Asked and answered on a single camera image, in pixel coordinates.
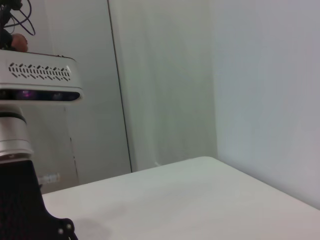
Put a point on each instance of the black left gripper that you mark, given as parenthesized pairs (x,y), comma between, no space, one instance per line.
(20,205)

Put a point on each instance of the reddish brown round knob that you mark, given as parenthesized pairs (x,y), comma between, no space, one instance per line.
(19,43)

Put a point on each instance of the small clear wall fixture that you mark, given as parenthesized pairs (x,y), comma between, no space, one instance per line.
(50,178)

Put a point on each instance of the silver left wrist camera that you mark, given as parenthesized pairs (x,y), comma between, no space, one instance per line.
(37,82)

